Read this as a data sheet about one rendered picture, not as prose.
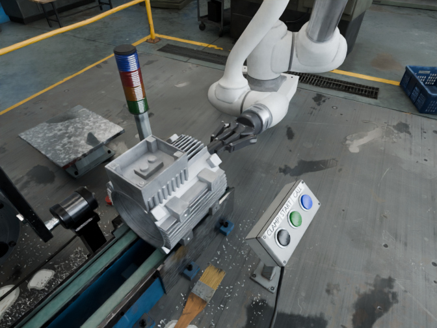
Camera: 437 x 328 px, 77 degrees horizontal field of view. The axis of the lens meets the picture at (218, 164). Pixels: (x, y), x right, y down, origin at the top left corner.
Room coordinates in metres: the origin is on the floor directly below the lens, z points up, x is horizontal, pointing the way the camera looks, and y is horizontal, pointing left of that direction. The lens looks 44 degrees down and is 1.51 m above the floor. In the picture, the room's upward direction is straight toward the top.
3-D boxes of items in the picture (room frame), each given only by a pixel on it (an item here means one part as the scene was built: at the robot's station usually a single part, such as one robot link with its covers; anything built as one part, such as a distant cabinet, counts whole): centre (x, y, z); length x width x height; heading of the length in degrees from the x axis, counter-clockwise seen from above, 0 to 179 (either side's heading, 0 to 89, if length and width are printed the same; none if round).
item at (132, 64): (0.74, 0.25, 1.19); 0.06 x 0.06 x 0.04
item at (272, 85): (1.21, -0.19, 0.90); 0.22 x 0.18 x 0.06; 63
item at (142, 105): (0.74, 0.25, 1.05); 0.06 x 0.06 x 0.04
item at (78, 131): (0.77, 0.51, 0.86); 0.27 x 0.24 x 0.12; 54
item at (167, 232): (0.42, 0.11, 1.02); 0.20 x 0.19 x 0.19; 144
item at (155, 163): (0.39, 0.14, 1.11); 0.12 x 0.11 x 0.07; 144
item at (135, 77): (0.74, 0.25, 1.14); 0.06 x 0.06 x 0.04
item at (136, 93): (0.74, 0.25, 1.10); 0.06 x 0.06 x 0.04
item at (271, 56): (1.20, -0.21, 1.04); 0.18 x 0.16 x 0.22; 80
